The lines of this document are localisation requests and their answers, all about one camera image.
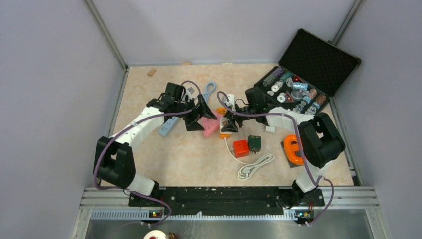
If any red cube socket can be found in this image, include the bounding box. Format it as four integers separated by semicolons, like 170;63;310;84
232;139;250;158

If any black open case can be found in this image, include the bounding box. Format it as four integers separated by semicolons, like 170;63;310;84
254;29;361;115

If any pink triangular power strip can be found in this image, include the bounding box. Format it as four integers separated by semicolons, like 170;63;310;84
201;111;223;138

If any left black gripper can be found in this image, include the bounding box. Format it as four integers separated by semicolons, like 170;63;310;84
174;94;217;131

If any orange power strip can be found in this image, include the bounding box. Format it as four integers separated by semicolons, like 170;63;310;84
216;107;232;139

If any blue power strip with cable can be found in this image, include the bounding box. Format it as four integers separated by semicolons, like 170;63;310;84
158;81;217;137

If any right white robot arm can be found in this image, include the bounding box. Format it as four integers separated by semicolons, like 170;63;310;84
217;91;346;205

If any small wooden block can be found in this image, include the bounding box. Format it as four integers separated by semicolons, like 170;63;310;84
147;68;157;77

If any purple cable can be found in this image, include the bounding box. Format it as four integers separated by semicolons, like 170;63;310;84
93;80;203;228
216;91;335;226

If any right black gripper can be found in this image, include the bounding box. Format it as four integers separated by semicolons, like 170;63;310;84
222;103;256;132

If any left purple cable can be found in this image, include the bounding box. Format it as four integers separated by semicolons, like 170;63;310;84
93;80;203;228

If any green cube socket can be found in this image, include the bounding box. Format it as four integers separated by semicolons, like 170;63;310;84
247;135;262;153

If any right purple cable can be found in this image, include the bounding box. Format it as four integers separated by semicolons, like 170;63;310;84
216;91;335;226

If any white cube socket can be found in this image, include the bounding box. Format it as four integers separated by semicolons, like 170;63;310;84
219;117;236;134

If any white coiled cable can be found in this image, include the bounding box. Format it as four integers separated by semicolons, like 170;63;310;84
224;138;275;181

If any grey mat under toy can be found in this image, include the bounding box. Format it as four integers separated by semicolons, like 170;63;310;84
280;141;297;168

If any red white emergency button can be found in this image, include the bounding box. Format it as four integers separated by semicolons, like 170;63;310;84
143;230;170;239

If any white plug adapter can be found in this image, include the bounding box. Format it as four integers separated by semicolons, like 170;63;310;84
264;126;276;134

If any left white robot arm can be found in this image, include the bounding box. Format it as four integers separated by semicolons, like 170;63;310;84
93;83;217;206

